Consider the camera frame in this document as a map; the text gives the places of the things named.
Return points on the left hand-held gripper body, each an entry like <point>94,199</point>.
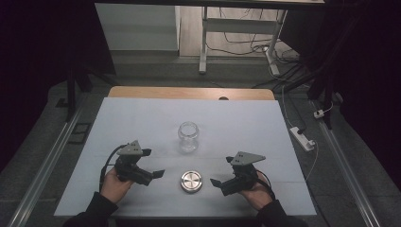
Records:
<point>127,171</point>

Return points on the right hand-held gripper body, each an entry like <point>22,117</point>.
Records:
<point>242,179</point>

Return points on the silver metal jar lid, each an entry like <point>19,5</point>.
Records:
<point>191,182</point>

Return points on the clear glass jar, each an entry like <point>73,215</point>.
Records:
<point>188,145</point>

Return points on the person's left hand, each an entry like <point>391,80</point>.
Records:
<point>112,187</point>

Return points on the person's right hand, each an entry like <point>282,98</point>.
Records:
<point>258,197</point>

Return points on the white board table cover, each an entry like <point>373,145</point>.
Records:
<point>220,119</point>

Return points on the white power strip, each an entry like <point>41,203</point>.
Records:
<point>301,137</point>

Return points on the wooden table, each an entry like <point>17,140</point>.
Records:
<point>189,93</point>

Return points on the black metal stand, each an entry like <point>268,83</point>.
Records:
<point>328,104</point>
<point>71,94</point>

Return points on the small white adapter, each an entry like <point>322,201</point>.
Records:
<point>319,113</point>

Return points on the white cabinet panel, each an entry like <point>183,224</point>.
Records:
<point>135,28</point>

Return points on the black curtain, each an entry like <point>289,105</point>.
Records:
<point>31,63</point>
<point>378,78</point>

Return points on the black rectangular floor bracket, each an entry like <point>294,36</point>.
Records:
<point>77,142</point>

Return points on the aluminium floor rail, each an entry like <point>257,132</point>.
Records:
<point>43,171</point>
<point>348,176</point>

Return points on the white desk frame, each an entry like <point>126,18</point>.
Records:
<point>239,26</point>

